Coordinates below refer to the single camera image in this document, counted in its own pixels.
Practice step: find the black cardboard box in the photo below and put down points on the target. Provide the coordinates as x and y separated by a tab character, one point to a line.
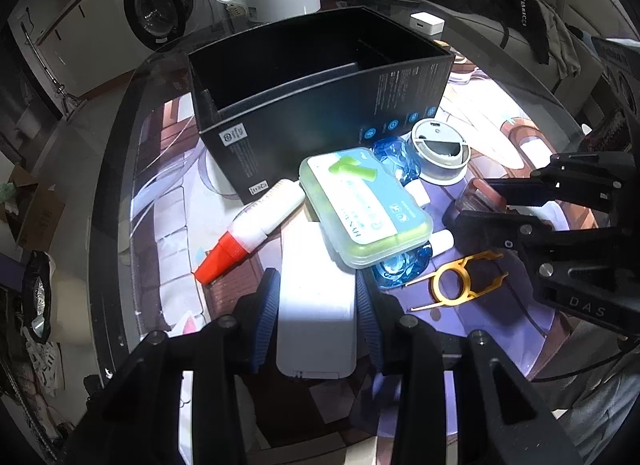
268	97

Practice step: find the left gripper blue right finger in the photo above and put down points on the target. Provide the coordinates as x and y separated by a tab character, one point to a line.
368	322

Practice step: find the black trash bin with bag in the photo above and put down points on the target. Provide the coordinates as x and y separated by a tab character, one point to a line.
37	296

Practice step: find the brown cardboard box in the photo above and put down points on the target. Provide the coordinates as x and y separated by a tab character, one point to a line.
32	212

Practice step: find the green earplug case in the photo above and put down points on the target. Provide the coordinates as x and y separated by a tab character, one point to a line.
365	212

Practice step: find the white glue tube red cap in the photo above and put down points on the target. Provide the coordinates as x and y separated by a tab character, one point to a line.
249	229

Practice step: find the white rectangular power bank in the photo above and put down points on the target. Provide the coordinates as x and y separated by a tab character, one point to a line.
317	332

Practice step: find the screwdriver with clear handle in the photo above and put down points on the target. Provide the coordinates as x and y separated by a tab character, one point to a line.
479	196

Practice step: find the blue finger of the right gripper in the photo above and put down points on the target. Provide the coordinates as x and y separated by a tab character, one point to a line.
481	230
513	191

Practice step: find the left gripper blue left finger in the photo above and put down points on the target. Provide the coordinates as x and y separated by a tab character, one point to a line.
264	316

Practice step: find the round white socket adapter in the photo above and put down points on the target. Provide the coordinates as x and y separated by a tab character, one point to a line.
442	152

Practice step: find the blue bottle white cap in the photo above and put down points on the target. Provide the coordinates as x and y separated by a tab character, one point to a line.
402	268
399	161

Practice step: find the beige sofa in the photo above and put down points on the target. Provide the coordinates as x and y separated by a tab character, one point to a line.
500	15

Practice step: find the white charger cube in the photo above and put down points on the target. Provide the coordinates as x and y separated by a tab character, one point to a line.
427	24

